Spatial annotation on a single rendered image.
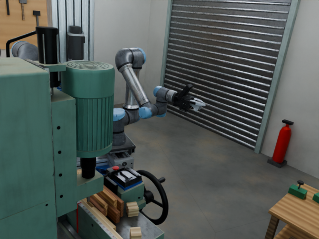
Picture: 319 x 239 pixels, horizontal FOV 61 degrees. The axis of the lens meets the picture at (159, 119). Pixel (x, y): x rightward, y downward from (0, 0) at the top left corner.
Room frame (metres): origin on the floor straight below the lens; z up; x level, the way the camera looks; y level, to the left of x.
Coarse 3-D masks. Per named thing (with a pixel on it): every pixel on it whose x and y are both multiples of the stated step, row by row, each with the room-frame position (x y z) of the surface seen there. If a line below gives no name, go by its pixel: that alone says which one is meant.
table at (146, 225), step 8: (80, 168) 1.21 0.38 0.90; (72, 216) 0.91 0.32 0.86; (136, 216) 0.90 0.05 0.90; (144, 216) 0.91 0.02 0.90; (80, 224) 0.86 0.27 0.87; (120, 224) 0.85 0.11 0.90; (128, 224) 0.85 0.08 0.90; (136, 224) 0.86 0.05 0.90; (144, 224) 0.86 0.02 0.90; (152, 224) 0.87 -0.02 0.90; (88, 232) 0.82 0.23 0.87; (120, 232) 0.81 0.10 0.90; (128, 232) 0.81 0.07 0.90; (144, 232) 0.82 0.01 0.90; (152, 232) 0.82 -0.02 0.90; (160, 232) 0.83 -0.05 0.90
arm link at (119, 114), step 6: (114, 108) 1.78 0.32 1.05; (120, 108) 1.78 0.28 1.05; (114, 114) 1.69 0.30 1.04; (120, 114) 1.69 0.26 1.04; (126, 114) 1.75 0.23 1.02; (114, 120) 1.67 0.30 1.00; (120, 120) 1.69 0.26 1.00; (126, 120) 1.73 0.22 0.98; (114, 126) 1.68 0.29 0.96; (120, 126) 1.69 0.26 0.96
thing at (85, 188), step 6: (96, 174) 0.92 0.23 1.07; (78, 180) 0.87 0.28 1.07; (84, 180) 0.87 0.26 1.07; (90, 180) 0.88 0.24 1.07; (96, 180) 0.89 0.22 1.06; (102, 180) 0.91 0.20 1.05; (78, 186) 0.84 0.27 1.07; (84, 186) 0.86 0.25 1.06; (90, 186) 0.87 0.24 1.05; (96, 186) 0.89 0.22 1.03; (102, 186) 0.91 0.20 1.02; (78, 192) 0.84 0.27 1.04; (84, 192) 0.86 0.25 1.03; (90, 192) 0.87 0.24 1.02; (96, 192) 0.89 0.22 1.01; (78, 198) 0.84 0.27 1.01
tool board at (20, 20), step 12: (0, 0) 3.66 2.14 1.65; (12, 0) 3.76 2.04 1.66; (24, 0) 3.83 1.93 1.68; (36, 0) 3.96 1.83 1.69; (0, 12) 3.65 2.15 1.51; (12, 12) 3.75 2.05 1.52; (24, 12) 3.85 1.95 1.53; (36, 12) 3.93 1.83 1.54; (0, 24) 3.64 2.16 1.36; (12, 24) 3.74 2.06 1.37; (24, 24) 3.84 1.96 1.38; (36, 24) 3.95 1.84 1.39; (0, 36) 3.63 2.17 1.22; (12, 36) 3.73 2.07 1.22; (36, 36) 3.94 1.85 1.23; (0, 48) 3.62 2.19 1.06
